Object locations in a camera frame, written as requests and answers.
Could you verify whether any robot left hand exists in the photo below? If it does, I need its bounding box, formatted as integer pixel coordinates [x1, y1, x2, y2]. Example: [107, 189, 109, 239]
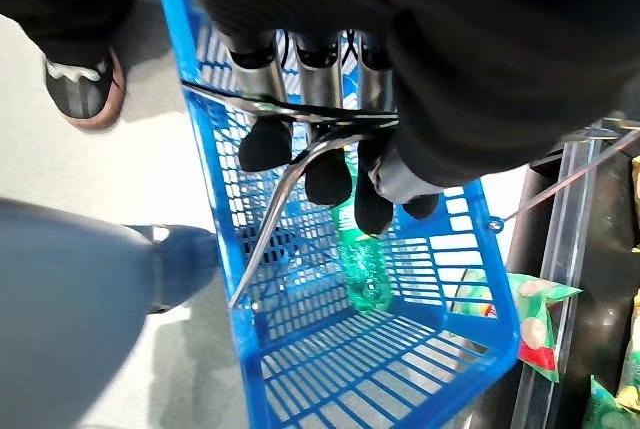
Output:
[168, 0, 640, 237]

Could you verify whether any metal wire basket handle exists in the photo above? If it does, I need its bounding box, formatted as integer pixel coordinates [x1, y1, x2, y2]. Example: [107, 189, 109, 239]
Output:
[179, 79, 505, 310]

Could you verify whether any blue plastic shopping basket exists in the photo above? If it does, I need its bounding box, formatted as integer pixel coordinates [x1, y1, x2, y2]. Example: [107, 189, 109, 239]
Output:
[148, 0, 522, 429]

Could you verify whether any green plastic soda bottle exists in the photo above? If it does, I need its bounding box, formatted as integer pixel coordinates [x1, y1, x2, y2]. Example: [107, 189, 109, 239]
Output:
[333, 168, 394, 312]

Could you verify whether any dark store shelf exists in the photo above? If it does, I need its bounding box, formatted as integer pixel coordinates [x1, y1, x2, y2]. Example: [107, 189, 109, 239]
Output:
[469, 151, 640, 429]

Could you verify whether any green red snack bag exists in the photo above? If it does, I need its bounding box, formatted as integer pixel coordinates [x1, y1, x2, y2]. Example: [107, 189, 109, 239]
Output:
[452, 268, 584, 383]

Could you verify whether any person's shoe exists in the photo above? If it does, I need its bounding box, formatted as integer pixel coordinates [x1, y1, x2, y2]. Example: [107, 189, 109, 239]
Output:
[43, 46, 127, 130]

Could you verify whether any yellow snack bag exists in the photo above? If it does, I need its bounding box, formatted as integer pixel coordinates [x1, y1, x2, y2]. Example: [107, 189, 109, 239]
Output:
[614, 156, 640, 413]

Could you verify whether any robot silver leg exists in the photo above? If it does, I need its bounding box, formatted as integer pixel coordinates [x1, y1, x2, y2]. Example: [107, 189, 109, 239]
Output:
[0, 197, 166, 429]

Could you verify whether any clear plastic shelf rail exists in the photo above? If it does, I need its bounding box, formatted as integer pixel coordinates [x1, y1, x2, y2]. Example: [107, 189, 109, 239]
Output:
[509, 117, 640, 429]

